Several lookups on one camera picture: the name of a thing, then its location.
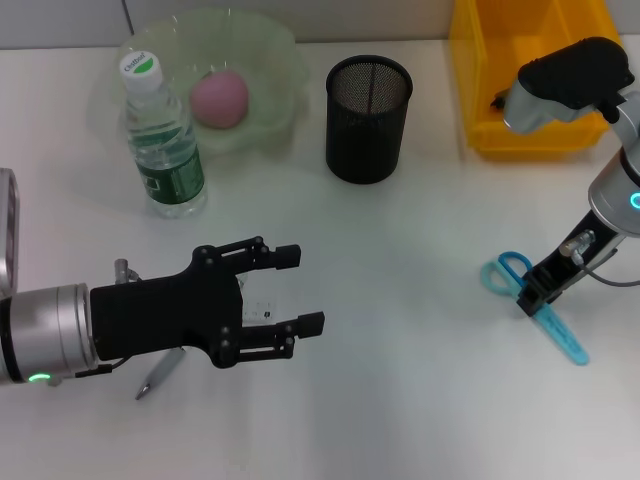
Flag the clear green-label water bottle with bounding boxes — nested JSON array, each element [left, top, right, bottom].
[[118, 49, 209, 220]]

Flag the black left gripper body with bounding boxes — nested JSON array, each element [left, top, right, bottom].
[[89, 244, 246, 371]]

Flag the clear plastic ruler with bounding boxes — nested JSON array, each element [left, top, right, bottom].
[[238, 294, 277, 331]]

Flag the translucent green fruit bowl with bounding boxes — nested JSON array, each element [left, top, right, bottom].
[[89, 8, 311, 164]]

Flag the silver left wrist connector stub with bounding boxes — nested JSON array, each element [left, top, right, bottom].
[[113, 258, 142, 284]]

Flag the yellow plastic bin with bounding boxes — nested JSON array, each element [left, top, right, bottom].
[[448, 0, 629, 162]]

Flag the light blue scissors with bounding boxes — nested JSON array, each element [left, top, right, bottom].
[[480, 251, 590, 366]]

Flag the silver ballpoint pen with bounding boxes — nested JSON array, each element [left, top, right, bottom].
[[133, 348, 187, 401]]

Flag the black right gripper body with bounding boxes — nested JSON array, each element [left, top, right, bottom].
[[526, 209, 626, 297]]

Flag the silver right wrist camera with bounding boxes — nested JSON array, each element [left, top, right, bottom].
[[502, 37, 636, 135]]

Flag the pink toy peach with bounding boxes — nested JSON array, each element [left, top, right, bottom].
[[189, 70, 250, 130]]

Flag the black mesh pen holder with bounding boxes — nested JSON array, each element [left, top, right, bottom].
[[324, 55, 414, 185]]

